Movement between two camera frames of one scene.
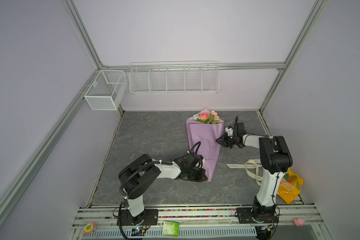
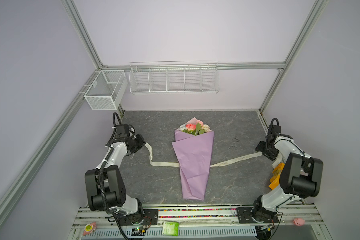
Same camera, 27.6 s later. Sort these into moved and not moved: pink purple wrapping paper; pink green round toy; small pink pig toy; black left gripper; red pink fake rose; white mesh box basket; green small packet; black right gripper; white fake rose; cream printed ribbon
Moved: red pink fake rose; black right gripper; pink purple wrapping paper; black left gripper; cream printed ribbon; white fake rose
Not moved: pink green round toy; white mesh box basket; green small packet; small pink pig toy
